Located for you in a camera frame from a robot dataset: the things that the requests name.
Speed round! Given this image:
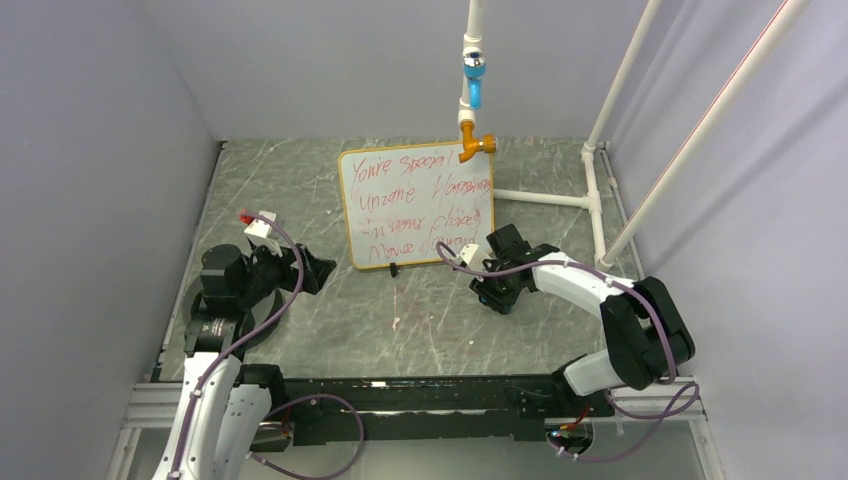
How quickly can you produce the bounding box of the orange faucet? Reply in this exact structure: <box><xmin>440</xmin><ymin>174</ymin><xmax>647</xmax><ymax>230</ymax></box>
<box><xmin>458</xmin><ymin>120</ymin><xmax>497</xmax><ymax>164</ymax></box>

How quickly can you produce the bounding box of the aluminium frame rail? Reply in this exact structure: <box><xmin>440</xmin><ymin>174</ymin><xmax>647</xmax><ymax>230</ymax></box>
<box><xmin>122</xmin><ymin>380</ymin><xmax>707</xmax><ymax>429</ymax></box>

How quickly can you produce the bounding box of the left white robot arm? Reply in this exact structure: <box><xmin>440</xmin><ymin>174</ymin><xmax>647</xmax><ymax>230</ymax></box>
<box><xmin>153</xmin><ymin>244</ymin><xmax>337</xmax><ymax>479</ymax></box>

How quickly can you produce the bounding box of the purple cable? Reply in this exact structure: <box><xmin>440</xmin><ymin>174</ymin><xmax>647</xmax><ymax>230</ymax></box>
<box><xmin>435</xmin><ymin>241</ymin><xmax>702</xmax><ymax>464</ymax></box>
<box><xmin>165</xmin><ymin>213</ymin><xmax>366</xmax><ymax>480</ymax></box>

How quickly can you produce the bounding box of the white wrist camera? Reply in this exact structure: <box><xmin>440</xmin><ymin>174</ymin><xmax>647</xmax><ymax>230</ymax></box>
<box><xmin>239</xmin><ymin>210</ymin><xmax>281</xmax><ymax>255</ymax></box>
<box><xmin>459</xmin><ymin>244</ymin><xmax>485</xmax><ymax>271</ymax></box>

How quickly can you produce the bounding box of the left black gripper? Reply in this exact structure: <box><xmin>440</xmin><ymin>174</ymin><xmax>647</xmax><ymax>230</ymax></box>
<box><xmin>236</xmin><ymin>238</ymin><xmax>334</xmax><ymax>307</ymax></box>

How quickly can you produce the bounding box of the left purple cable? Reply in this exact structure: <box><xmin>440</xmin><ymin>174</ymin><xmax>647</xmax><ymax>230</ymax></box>
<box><xmin>165</xmin><ymin>213</ymin><xmax>366</xmax><ymax>480</ymax></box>

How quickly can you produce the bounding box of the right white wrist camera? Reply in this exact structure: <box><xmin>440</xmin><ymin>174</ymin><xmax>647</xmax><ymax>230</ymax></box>
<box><xmin>459</xmin><ymin>244</ymin><xmax>485</xmax><ymax>271</ymax></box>

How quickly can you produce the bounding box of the yellow framed whiteboard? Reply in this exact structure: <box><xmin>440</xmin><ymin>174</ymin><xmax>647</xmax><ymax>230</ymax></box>
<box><xmin>337</xmin><ymin>142</ymin><xmax>495</xmax><ymax>270</ymax></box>

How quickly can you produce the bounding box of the white pvc pipe frame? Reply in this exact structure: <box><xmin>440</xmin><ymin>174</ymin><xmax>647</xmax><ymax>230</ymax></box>
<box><xmin>494</xmin><ymin>1</ymin><xmax>808</xmax><ymax>271</ymax></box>

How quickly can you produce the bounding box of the blue pipe valve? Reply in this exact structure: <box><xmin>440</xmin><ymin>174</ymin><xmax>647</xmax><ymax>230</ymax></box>
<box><xmin>463</xmin><ymin>47</ymin><xmax>487</xmax><ymax>110</ymax></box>

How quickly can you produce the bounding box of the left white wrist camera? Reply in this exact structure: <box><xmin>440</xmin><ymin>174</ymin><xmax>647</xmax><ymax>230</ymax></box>
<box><xmin>239</xmin><ymin>210</ymin><xmax>281</xmax><ymax>255</ymax></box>

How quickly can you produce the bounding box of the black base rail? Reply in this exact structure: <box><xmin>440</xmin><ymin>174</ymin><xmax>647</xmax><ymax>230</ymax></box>
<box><xmin>235</xmin><ymin>365</ymin><xmax>613</xmax><ymax>446</ymax></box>

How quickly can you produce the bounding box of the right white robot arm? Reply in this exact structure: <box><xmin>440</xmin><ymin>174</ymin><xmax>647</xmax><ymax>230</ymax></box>
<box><xmin>459</xmin><ymin>224</ymin><xmax>696</xmax><ymax>415</ymax></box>

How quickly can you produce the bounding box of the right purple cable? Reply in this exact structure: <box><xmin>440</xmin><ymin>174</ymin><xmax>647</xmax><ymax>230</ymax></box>
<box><xmin>435</xmin><ymin>241</ymin><xmax>702</xmax><ymax>464</ymax></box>

